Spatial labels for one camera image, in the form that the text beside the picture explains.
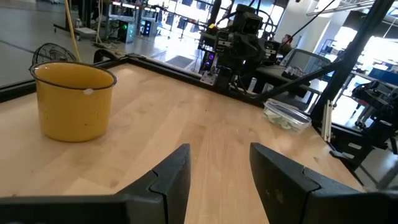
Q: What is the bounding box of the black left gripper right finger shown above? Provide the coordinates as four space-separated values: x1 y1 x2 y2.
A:
249 142 398 224

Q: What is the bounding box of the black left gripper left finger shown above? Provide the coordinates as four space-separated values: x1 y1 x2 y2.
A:
0 143 192 224

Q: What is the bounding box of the computer tower with purple light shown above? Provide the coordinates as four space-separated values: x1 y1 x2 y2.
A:
201 51 216 73

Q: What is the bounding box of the silver mounting plate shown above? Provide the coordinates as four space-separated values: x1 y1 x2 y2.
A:
200 70 219 86

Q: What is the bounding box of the person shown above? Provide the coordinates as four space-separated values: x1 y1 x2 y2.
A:
280 34 295 58

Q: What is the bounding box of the clear plastic container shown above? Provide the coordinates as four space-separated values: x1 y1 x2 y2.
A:
262 98 313 135

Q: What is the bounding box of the amber plastic cup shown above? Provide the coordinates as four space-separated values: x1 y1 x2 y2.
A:
30 61 118 143

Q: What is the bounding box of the computer tower with teal light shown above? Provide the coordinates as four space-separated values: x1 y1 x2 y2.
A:
117 20 137 44

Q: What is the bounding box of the black floor fan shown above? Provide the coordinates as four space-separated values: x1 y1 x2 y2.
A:
32 42 78 67

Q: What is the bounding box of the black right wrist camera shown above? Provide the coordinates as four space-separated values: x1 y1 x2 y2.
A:
233 3 264 35

